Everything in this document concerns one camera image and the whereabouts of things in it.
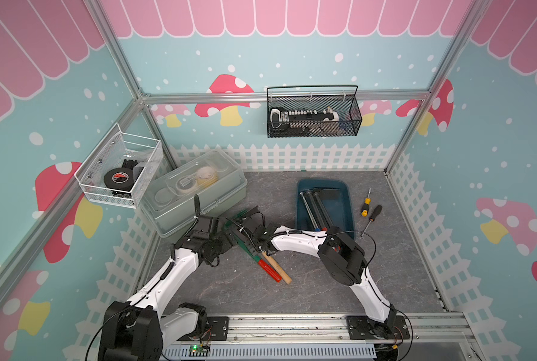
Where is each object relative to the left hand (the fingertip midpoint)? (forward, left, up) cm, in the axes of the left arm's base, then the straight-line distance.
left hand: (227, 248), depth 85 cm
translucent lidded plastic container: (+12, +22, +13) cm, 29 cm away
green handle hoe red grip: (-1, -11, -5) cm, 12 cm away
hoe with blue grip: (+10, -35, 0) cm, 36 cm away
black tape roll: (+10, +32, +27) cm, 43 cm away
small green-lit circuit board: (-31, +6, -9) cm, 33 cm away
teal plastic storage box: (+23, -47, -6) cm, 53 cm away
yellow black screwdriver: (+24, -60, -6) cm, 65 cm away
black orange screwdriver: (+18, -62, -5) cm, 65 cm away
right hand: (+6, -9, -7) cm, 13 cm away
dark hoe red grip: (+20, -36, -2) cm, 41 cm away
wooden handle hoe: (-1, -16, -6) cm, 17 cm away
